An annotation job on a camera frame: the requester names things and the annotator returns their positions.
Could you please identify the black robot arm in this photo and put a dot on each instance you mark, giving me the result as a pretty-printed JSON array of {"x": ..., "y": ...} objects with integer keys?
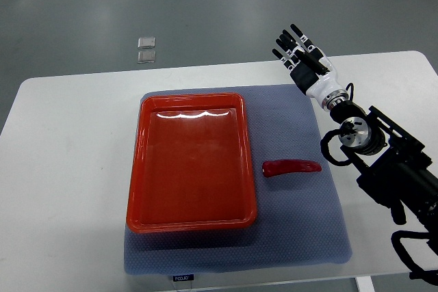
[{"x": 393, "y": 170}]

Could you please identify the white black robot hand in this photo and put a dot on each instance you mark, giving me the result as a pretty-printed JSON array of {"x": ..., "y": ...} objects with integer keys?
[{"x": 310, "y": 69}]

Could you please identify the white table leg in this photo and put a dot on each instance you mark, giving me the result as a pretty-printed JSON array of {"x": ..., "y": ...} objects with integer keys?
[{"x": 364, "y": 284}]

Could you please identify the blue mesh mat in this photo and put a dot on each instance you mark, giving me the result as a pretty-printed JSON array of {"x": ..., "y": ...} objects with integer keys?
[{"x": 299, "y": 217}]

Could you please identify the lower floor socket plate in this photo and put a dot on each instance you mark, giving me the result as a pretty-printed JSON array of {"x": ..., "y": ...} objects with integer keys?
[{"x": 146, "y": 57}]

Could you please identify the red pepper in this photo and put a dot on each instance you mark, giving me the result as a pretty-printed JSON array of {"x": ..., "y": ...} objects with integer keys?
[{"x": 289, "y": 166}]

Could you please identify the red plastic tray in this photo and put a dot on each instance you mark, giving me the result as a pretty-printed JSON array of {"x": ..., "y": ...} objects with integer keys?
[{"x": 192, "y": 167}]

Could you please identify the black label tag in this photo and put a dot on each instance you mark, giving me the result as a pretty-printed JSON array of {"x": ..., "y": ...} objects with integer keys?
[{"x": 183, "y": 278}]

